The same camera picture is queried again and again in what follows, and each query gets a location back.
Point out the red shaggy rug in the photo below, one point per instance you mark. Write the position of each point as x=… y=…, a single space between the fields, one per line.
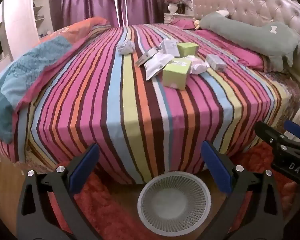
x=95 y=205

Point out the dark green potted plant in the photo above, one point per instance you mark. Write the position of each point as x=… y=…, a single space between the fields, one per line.
x=184 y=5

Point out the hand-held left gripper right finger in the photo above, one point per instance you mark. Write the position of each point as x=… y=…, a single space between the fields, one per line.
x=215 y=165

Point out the white plastic mesh wastebasket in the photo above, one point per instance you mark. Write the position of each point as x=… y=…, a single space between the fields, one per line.
x=173 y=202

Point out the large light green box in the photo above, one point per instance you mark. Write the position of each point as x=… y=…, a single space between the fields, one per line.
x=177 y=73

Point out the white ornate nightstand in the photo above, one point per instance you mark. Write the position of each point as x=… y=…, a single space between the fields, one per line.
x=177 y=18

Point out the small pink pillow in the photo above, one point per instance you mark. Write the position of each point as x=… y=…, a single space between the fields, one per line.
x=185 y=23

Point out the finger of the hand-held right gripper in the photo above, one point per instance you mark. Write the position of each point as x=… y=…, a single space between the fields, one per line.
x=296 y=130
x=270 y=136

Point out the teal and orange quilt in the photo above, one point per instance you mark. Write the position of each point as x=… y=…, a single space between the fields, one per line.
x=27 y=67

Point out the white plastic packet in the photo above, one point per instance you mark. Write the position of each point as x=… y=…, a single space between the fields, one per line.
x=156 y=66

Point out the white cardboard box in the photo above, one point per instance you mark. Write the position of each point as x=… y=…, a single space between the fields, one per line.
x=146 y=57

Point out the white shelf cabinet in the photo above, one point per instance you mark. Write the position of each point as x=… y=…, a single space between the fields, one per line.
x=17 y=17

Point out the small light green box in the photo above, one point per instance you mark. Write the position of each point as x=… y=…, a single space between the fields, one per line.
x=187 y=49

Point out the purple curtains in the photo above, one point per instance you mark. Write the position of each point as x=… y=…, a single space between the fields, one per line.
x=90 y=2

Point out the bed with striped sheet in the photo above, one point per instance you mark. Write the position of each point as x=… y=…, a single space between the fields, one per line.
x=140 y=117

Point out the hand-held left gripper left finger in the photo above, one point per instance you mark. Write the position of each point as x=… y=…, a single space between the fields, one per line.
x=86 y=162

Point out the white lavender small box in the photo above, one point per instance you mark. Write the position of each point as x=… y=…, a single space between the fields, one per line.
x=216 y=62

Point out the small yellow plush toy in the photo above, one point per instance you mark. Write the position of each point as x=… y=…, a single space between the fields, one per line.
x=197 y=23

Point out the white vase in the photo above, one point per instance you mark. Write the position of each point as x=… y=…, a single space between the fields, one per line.
x=173 y=8

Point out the white printed carton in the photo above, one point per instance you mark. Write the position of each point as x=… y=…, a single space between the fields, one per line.
x=169 y=46

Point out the white paper ball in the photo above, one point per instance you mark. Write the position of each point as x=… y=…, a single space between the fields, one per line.
x=125 y=47

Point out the green dog-shaped pillow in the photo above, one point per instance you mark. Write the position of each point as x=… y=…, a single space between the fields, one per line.
x=252 y=35

